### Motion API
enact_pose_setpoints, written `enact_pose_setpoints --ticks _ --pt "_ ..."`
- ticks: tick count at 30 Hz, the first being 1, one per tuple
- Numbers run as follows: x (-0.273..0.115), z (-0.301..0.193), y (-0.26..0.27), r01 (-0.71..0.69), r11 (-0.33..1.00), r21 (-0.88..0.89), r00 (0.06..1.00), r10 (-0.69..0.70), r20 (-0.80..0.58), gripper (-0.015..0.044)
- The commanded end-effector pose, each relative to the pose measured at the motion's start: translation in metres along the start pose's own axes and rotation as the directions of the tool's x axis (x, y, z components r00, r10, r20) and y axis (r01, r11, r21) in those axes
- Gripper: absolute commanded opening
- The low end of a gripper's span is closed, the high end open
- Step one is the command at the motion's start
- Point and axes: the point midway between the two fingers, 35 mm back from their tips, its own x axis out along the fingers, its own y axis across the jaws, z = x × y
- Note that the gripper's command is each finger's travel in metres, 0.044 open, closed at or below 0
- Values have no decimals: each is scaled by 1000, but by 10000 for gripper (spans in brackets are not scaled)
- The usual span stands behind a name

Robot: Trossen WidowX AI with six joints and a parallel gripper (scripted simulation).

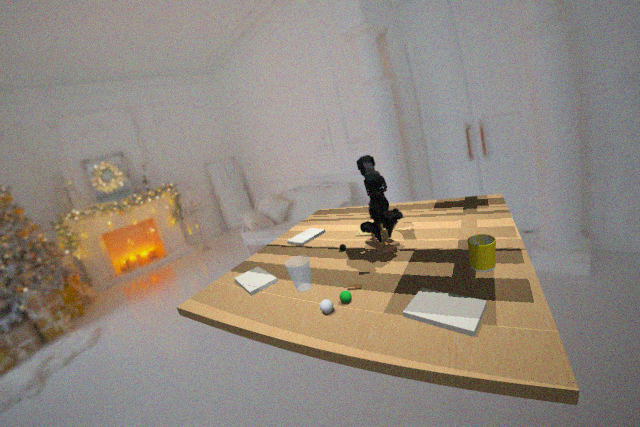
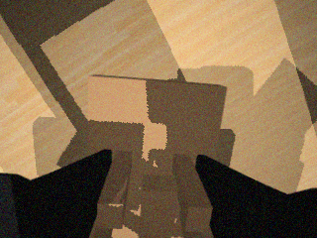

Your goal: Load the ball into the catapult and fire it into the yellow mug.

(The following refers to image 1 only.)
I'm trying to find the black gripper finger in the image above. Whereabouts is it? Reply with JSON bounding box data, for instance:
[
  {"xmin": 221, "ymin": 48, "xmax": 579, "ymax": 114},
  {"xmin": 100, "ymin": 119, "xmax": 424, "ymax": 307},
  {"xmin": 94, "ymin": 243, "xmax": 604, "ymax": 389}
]
[
  {"xmin": 372, "ymin": 228, "xmax": 382, "ymax": 242},
  {"xmin": 384, "ymin": 222, "xmax": 396, "ymax": 238}
]

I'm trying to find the green ball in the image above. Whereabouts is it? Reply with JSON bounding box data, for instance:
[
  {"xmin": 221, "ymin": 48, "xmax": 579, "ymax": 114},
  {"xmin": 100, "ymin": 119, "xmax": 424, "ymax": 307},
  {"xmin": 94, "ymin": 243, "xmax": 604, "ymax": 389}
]
[{"xmin": 339, "ymin": 291, "xmax": 352, "ymax": 303}]

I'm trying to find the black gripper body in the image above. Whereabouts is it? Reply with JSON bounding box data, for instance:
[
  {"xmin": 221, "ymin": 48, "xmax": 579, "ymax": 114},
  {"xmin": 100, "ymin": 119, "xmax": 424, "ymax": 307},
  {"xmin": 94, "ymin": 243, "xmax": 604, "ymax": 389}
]
[{"xmin": 360, "ymin": 207, "xmax": 403, "ymax": 232}]

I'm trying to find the yellow mug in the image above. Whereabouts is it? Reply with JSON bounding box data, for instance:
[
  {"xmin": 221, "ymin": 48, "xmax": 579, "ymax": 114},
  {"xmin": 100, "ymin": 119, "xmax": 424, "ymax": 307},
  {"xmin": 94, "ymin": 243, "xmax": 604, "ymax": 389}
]
[{"xmin": 467, "ymin": 234, "xmax": 496, "ymax": 272}]

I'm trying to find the clear glass cup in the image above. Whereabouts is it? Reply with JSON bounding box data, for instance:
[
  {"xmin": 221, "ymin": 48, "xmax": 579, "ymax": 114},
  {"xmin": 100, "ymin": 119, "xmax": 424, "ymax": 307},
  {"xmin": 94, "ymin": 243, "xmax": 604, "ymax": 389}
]
[{"xmin": 285, "ymin": 255, "xmax": 312, "ymax": 292}]

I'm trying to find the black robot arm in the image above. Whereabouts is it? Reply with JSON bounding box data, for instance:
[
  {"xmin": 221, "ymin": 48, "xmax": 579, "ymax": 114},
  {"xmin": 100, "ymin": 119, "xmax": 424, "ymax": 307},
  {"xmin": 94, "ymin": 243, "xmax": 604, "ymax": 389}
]
[{"xmin": 357, "ymin": 155, "xmax": 399, "ymax": 228}]

